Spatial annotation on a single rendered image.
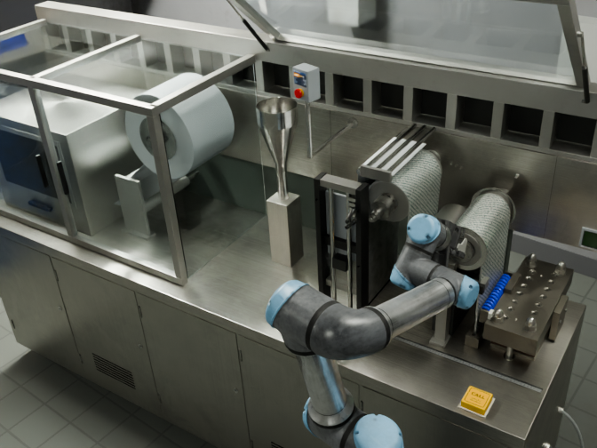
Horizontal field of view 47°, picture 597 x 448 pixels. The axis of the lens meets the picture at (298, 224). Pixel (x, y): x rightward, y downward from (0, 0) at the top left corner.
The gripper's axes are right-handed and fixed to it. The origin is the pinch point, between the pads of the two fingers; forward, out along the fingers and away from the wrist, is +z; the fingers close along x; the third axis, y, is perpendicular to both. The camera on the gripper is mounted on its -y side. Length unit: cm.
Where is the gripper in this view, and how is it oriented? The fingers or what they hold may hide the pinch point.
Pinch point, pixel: (453, 255)
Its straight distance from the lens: 205.8
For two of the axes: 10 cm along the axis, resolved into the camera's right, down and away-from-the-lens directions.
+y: 3.1, -9.5, 0.4
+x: -8.4, -2.5, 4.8
